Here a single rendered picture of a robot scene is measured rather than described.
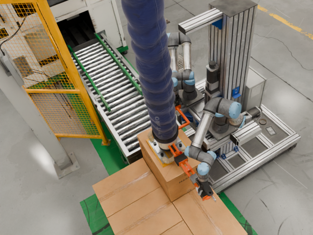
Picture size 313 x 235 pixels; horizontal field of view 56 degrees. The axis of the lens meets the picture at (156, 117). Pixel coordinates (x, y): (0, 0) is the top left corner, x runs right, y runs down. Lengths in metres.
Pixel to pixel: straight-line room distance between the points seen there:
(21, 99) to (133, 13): 1.79
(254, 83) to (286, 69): 2.13
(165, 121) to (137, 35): 0.80
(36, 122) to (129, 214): 1.38
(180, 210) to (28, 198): 2.02
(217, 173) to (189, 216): 0.77
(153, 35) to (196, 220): 1.74
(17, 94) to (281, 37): 4.24
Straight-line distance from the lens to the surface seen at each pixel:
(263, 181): 3.66
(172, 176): 2.56
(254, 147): 3.63
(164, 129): 2.32
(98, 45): 4.77
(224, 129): 2.65
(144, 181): 3.02
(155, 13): 1.66
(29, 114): 3.27
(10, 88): 3.05
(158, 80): 1.93
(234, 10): 2.25
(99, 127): 3.79
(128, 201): 2.96
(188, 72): 2.66
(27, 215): 3.97
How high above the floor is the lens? 3.18
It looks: 49 degrees down
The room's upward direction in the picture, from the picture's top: 11 degrees counter-clockwise
